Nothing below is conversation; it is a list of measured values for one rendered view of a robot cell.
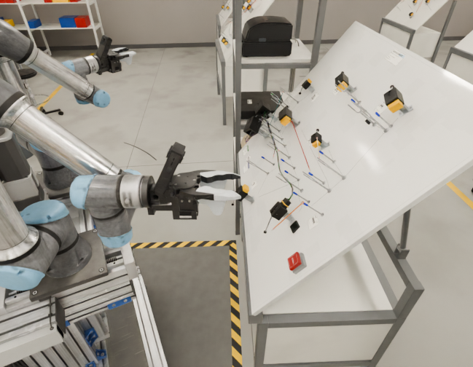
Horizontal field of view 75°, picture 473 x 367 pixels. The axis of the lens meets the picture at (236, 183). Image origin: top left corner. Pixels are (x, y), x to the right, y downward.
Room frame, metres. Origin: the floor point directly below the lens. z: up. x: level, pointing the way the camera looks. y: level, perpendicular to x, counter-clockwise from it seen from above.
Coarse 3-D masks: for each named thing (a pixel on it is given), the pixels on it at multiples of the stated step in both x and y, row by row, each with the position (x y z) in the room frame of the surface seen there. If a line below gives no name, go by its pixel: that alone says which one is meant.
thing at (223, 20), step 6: (228, 0) 7.32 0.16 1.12; (222, 6) 6.86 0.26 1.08; (228, 6) 6.81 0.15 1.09; (222, 12) 6.94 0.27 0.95; (228, 12) 6.31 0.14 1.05; (216, 18) 6.82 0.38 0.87; (222, 18) 6.47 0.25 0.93; (228, 18) 7.25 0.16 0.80; (216, 24) 7.26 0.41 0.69; (222, 24) 6.13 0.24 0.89; (228, 24) 6.63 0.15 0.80; (216, 30) 7.26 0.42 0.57; (222, 30) 6.18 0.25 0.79
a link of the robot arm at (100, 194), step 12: (84, 180) 0.52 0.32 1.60; (96, 180) 0.52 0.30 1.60; (108, 180) 0.52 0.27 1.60; (120, 180) 0.52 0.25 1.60; (72, 192) 0.50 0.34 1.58; (84, 192) 0.50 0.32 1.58; (96, 192) 0.50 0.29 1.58; (108, 192) 0.50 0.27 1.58; (84, 204) 0.49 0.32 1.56; (96, 204) 0.49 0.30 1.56; (108, 204) 0.49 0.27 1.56; (120, 204) 0.49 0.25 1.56; (96, 216) 0.49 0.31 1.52; (108, 216) 0.49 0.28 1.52
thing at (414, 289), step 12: (384, 228) 0.96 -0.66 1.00; (384, 240) 0.90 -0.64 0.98; (396, 252) 0.82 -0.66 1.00; (408, 252) 0.79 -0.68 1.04; (396, 264) 0.78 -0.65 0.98; (408, 264) 0.77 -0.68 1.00; (408, 276) 0.71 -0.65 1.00; (408, 288) 0.68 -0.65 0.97; (420, 288) 0.66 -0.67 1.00; (408, 300) 0.65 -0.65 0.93; (396, 312) 0.67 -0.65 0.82; (408, 312) 0.65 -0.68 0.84
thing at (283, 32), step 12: (252, 24) 1.99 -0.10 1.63; (264, 24) 1.94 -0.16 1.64; (276, 24) 1.94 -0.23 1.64; (288, 24) 1.96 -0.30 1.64; (252, 36) 1.93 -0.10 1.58; (264, 36) 1.94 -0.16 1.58; (276, 36) 1.94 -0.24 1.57; (288, 36) 1.95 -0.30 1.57; (252, 48) 1.93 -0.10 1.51; (264, 48) 1.94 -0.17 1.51; (276, 48) 1.94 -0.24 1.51; (288, 48) 1.95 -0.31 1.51
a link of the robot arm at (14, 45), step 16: (0, 32) 1.10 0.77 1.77; (16, 32) 1.13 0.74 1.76; (0, 48) 1.08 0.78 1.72; (16, 48) 1.10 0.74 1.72; (32, 48) 1.14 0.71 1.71; (32, 64) 1.13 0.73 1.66; (48, 64) 1.17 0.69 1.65; (64, 80) 1.20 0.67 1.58; (80, 80) 1.25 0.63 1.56; (80, 96) 1.25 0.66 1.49; (96, 96) 1.27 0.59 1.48
